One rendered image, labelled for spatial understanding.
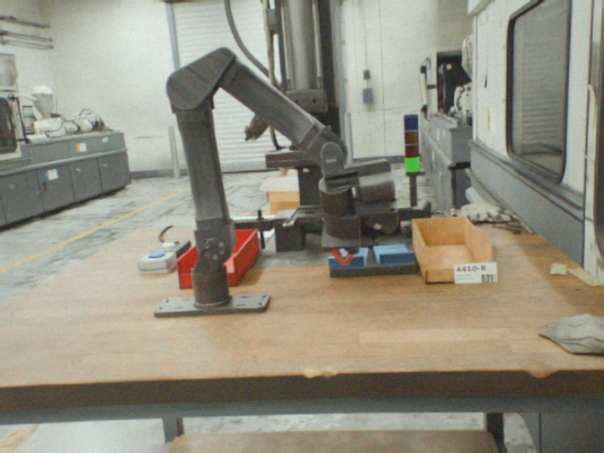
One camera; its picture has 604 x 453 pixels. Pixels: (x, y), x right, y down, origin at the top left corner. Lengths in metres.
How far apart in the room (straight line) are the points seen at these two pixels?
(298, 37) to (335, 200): 0.47
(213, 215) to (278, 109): 0.21
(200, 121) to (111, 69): 10.93
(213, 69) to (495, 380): 0.61
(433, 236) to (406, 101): 9.25
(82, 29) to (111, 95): 1.29
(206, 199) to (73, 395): 0.35
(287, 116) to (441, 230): 0.52
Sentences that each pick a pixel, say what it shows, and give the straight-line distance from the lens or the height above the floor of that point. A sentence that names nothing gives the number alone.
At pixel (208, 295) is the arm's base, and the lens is 0.98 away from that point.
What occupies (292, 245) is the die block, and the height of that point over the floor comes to 0.92.
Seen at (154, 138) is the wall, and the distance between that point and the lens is 11.54.
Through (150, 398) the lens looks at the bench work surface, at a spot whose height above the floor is 0.87.
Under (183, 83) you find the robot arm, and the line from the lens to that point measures 0.92.
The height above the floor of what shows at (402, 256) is 0.94.
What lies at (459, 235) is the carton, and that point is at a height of 0.93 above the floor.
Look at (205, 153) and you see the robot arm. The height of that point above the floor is 1.18.
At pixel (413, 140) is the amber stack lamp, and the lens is 1.46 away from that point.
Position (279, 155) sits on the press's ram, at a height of 1.13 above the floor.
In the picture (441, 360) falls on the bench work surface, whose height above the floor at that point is 0.90.
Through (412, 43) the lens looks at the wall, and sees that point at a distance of 10.53.
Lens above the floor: 1.25
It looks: 12 degrees down
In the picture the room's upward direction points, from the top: 5 degrees counter-clockwise
